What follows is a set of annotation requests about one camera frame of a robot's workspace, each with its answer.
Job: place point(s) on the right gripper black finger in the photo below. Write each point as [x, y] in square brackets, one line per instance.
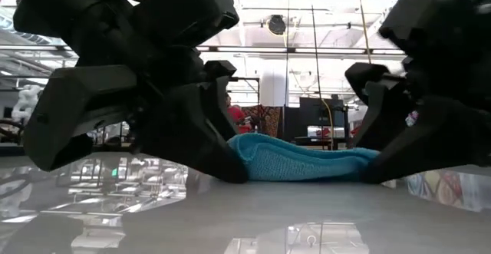
[383, 104]
[441, 139]

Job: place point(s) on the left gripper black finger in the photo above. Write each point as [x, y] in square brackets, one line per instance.
[76, 100]
[192, 139]

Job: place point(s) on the blue towel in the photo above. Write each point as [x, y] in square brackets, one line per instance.
[291, 162]

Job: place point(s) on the white robot figure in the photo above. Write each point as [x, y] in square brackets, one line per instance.
[27, 100]

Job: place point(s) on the person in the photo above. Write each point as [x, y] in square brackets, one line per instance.
[237, 117]

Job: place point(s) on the black equipment cabinet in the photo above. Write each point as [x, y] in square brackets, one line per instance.
[307, 112]

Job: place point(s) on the patterned fabric panel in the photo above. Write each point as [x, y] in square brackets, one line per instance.
[268, 121]

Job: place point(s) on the black overhead camera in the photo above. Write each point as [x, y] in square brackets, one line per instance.
[276, 25]

